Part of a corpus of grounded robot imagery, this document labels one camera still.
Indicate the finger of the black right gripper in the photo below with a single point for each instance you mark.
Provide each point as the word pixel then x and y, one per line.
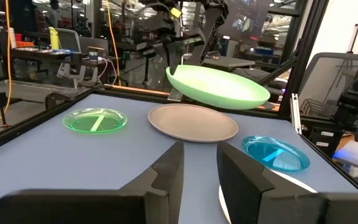
pixel 161 54
pixel 176 57

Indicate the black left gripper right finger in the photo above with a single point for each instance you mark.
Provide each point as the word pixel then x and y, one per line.
pixel 247 193

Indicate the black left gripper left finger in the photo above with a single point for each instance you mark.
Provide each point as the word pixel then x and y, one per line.
pixel 154 199

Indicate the white plastic plate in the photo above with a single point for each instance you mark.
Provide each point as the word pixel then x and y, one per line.
pixel 291 183

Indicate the small transparent blue plate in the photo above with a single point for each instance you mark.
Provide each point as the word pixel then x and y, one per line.
pixel 275 152

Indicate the large opaque green plate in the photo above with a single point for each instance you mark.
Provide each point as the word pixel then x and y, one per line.
pixel 216 87

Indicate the small transparent green plate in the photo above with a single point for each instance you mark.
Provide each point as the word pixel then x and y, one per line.
pixel 104 124

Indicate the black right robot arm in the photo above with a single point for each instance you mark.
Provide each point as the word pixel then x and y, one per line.
pixel 213 25

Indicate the grey side table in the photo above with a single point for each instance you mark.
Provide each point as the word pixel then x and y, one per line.
pixel 228 63

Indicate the large grey plate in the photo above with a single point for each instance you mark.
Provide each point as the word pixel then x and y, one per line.
pixel 193 123

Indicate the dark hanging screen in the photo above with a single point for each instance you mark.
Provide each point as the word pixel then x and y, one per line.
pixel 244 21

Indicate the blue table mat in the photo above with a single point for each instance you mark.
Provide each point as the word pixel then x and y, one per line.
pixel 73 161

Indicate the white office chair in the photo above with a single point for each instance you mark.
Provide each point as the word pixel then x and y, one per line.
pixel 70 40

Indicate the black control box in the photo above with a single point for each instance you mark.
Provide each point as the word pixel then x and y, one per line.
pixel 325 141

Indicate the person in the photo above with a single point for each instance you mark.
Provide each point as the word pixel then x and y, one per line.
pixel 54 14

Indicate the white box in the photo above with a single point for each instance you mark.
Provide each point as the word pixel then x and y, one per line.
pixel 354 153

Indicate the dark work desk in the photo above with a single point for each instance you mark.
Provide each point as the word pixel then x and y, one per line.
pixel 42 55

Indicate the orange storage bin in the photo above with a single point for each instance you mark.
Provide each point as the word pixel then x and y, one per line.
pixel 25 41

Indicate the grey office chair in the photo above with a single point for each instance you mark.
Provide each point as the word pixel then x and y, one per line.
pixel 328 77

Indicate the silver metal bracket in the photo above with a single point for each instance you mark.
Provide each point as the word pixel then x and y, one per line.
pixel 176 95

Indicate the silver aluminium rail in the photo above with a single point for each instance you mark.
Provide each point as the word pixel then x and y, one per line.
pixel 296 113

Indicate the black rig post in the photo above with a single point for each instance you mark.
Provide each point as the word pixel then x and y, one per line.
pixel 306 46

